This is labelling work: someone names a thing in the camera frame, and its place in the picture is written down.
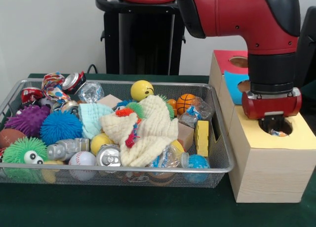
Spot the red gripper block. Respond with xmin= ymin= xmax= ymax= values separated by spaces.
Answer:
xmin=241 ymin=87 xmax=302 ymax=133

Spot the colourful patch print cloth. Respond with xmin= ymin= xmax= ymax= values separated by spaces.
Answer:
xmin=270 ymin=129 xmax=289 ymax=138

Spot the wooden box with three holes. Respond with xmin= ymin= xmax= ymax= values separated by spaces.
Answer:
xmin=208 ymin=50 xmax=316 ymax=203

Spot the shallow mesh bin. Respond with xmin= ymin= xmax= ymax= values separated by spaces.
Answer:
xmin=0 ymin=77 xmax=235 ymax=189

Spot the dark green tablecloth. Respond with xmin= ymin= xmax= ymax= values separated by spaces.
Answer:
xmin=301 ymin=79 xmax=316 ymax=97
xmin=0 ymin=73 xmax=316 ymax=227

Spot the yellow foam block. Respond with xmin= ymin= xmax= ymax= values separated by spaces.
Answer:
xmin=194 ymin=120 xmax=210 ymax=157

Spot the blue globe ball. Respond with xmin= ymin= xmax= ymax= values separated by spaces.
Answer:
xmin=184 ymin=154 xmax=210 ymax=183

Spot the orange basketball toy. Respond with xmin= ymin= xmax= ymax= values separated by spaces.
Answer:
xmin=176 ymin=93 xmax=198 ymax=115

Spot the cream knitted cloth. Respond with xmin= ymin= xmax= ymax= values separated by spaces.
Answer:
xmin=100 ymin=95 xmax=179 ymax=167

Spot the yellow smiley ball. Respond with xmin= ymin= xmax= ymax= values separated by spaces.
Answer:
xmin=130 ymin=80 xmax=155 ymax=101

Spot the multicolour spiky caterpillar toy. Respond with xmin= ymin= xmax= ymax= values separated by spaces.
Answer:
xmin=115 ymin=101 xmax=149 ymax=149

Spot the crushed red soda can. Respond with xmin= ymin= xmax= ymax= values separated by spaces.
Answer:
xmin=61 ymin=71 xmax=87 ymax=94

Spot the large blue spiky ball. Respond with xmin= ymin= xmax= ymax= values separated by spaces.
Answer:
xmin=39 ymin=110 xmax=83 ymax=146

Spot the purple spiky ball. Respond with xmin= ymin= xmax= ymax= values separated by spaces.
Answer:
xmin=4 ymin=105 xmax=51 ymax=138

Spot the large green spiky ball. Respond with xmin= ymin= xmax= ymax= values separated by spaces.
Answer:
xmin=2 ymin=137 xmax=49 ymax=165

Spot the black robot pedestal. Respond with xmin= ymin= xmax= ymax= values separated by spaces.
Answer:
xmin=95 ymin=0 xmax=186 ymax=76

